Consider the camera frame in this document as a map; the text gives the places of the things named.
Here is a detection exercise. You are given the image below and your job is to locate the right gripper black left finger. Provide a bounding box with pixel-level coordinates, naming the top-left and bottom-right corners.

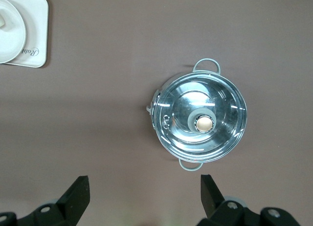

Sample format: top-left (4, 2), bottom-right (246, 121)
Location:
top-left (0, 176), bottom-right (90, 226)

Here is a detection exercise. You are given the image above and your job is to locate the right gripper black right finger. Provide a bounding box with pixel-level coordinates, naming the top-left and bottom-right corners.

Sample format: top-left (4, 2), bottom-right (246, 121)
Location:
top-left (197, 174), bottom-right (300, 226)

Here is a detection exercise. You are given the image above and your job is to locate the round cream plate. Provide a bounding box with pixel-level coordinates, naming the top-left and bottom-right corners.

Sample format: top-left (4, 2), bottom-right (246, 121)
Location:
top-left (0, 0), bottom-right (27, 65)

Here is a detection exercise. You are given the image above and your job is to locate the glass lid with round knob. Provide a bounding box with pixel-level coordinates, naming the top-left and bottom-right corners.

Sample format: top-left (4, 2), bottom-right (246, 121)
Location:
top-left (156, 74), bottom-right (247, 163)

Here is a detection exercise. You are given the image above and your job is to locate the cream rectangular rabbit tray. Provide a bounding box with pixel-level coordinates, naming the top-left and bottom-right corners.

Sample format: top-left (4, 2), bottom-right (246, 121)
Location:
top-left (0, 0), bottom-right (49, 68)

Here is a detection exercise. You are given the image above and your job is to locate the steel pot with grey handles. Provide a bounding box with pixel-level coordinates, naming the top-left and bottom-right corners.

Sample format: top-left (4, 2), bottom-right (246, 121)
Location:
top-left (146, 58), bottom-right (247, 172)

